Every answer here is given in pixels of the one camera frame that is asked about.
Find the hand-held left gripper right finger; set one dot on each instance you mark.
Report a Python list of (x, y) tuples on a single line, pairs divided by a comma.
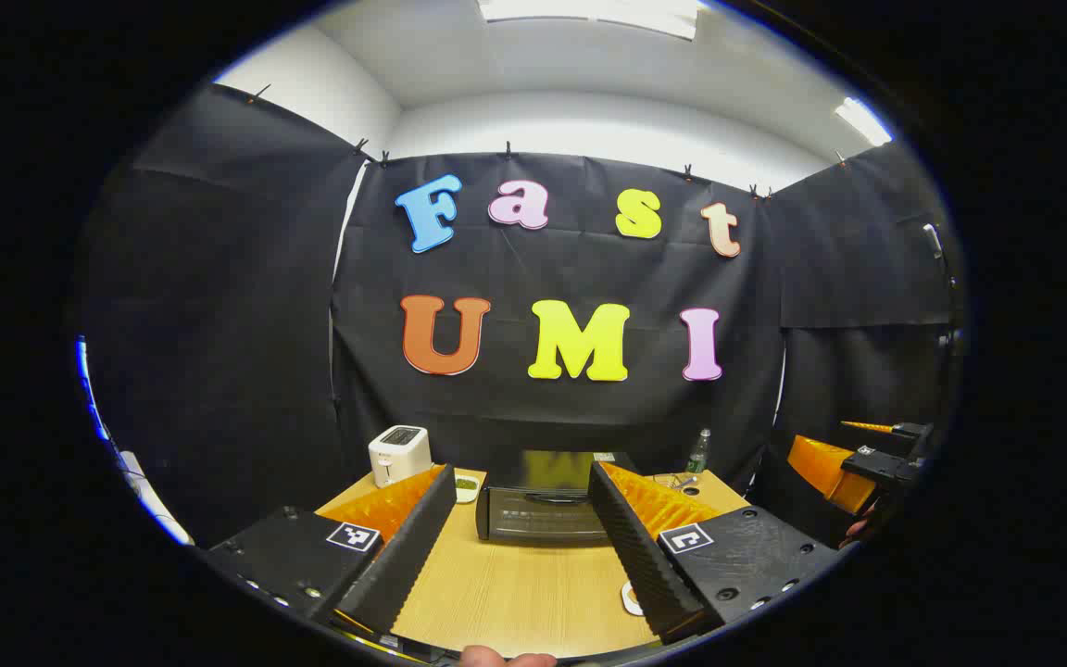
[(631, 556)]

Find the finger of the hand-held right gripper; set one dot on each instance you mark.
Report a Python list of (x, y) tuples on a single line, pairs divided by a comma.
[(909, 431), (825, 468)]

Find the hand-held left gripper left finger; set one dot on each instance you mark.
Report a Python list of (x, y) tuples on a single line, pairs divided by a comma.
[(404, 565)]

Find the black electric oven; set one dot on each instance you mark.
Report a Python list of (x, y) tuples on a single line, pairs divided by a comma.
[(533, 519)]

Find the white plate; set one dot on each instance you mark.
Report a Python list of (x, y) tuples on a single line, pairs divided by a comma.
[(631, 600)]

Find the clear glass cup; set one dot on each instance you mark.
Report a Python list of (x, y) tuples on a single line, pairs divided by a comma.
[(677, 482)]

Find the white divided dish of beans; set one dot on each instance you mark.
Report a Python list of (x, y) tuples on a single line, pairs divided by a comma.
[(467, 486)]

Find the white toaster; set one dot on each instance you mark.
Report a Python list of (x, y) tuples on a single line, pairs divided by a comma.
[(399, 454)]

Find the green label plastic bottle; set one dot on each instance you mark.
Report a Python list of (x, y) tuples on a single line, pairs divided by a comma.
[(698, 456)]

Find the narrow ceiling light panel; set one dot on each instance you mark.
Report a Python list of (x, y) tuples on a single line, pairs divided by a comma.
[(862, 120)]

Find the wide ceiling light panel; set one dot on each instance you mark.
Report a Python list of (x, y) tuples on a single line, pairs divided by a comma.
[(589, 14)]

